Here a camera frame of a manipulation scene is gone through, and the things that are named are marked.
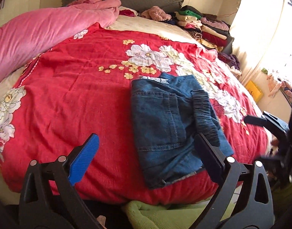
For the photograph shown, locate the cream bed sheet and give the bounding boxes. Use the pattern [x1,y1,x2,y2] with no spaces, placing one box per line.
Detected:
[0,15,244,229]

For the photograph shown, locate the red floral bedspread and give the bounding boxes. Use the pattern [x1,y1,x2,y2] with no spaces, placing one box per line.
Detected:
[0,24,270,205]

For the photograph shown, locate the cream window curtain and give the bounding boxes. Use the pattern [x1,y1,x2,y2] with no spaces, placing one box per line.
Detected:
[230,0,292,85]

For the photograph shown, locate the blue denim pants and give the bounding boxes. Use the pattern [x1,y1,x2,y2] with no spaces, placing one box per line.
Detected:
[131,73,233,189]

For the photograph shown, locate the green fleece robe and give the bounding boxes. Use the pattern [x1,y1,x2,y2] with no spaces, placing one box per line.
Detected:
[122,183,292,228]

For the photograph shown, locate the pile of folded clothes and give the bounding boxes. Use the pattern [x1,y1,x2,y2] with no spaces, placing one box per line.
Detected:
[175,5,234,54]

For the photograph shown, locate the pink velvet quilt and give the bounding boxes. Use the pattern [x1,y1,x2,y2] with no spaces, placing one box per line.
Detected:
[0,0,121,82]

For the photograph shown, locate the pink fuzzy garment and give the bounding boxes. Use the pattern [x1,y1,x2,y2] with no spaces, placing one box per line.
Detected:
[141,6,172,22]

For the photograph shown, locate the yellow box on floor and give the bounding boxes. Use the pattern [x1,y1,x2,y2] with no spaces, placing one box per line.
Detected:
[245,80,263,103]

